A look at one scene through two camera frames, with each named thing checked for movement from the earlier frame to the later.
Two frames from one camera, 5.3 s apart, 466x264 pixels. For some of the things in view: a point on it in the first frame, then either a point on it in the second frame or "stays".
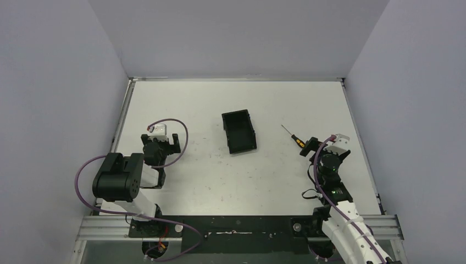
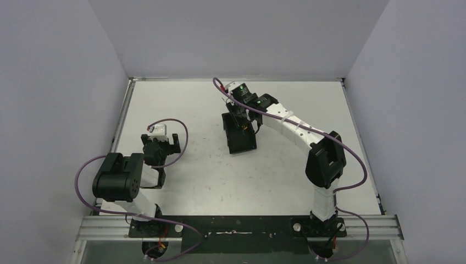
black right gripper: (311, 145) to (232, 106)
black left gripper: (175, 143) stays
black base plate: (232, 235) stays
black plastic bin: (241, 136) stays
